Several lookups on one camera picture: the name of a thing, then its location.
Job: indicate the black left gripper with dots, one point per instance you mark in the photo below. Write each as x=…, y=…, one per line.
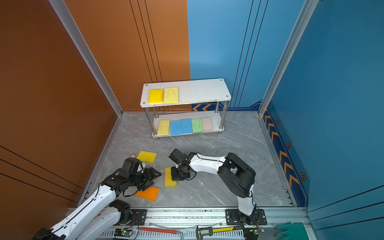
x=150, y=177

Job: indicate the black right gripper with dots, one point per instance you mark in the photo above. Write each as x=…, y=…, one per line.
x=175, y=178

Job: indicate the yellow cellulose sponge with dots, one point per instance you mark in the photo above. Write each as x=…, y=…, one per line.
x=164, y=128
x=171, y=95

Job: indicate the blue cellulose sponge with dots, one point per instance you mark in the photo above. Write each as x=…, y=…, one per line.
x=186, y=126
x=175, y=128

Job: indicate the green cellulose sponge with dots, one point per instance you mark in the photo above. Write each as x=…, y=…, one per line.
x=197, y=126

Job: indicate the beige foam sponge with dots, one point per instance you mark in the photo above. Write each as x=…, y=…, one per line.
x=207, y=124

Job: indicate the thick yellow foam sponge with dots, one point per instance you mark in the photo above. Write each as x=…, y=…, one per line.
x=156, y=96

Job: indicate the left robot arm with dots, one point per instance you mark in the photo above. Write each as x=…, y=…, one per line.
x=103, y=208

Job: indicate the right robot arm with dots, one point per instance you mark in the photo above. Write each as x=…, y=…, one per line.
x=237, y=175

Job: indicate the white two-tier shelf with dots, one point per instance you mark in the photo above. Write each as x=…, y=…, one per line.
x=211, y=99

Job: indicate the orange foam sponge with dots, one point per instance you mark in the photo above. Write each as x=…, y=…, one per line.
x=149, y=194

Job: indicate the small yellow foam sponge left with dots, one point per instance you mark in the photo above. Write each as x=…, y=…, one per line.
x=148, y=157

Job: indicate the left circuit board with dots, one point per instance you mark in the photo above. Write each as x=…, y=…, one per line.
x=123, y=233

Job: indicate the circuit board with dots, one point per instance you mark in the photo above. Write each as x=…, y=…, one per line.
x=257, y=231
x=123, y=233

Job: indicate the digital caliper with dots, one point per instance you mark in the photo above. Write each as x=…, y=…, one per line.
x=208, y=231

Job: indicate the right circuit board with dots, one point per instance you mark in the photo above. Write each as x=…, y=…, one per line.
x=257, y=231

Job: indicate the green rubber glove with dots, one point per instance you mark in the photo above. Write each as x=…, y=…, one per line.
x=292, y=231

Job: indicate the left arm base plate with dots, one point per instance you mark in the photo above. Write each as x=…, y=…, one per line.
x=139, y=216

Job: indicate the aluminium front rail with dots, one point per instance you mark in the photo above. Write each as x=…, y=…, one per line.
x=186, y=220

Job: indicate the red-handled tool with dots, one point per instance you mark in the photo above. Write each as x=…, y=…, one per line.
x=159, y=231

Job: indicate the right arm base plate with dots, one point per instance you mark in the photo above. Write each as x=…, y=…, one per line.
x=257, y=217

